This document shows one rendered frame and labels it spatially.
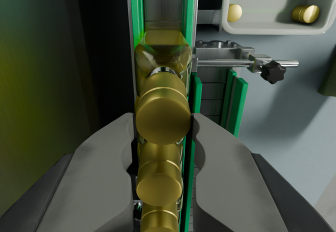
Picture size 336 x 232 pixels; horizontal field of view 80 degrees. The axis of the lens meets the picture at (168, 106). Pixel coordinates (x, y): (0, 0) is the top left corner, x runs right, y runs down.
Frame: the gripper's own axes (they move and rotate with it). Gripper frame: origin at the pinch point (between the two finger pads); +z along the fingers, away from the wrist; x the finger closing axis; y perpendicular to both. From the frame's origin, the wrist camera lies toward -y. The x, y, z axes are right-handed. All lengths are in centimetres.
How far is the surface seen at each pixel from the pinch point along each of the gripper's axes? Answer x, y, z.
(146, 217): -1.4, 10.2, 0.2
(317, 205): 149, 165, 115
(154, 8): -1.5, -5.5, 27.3
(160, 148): -0.2, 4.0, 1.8
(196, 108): 5.6, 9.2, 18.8
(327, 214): 165, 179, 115
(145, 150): -1.4, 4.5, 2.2
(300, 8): 29.1, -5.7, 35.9
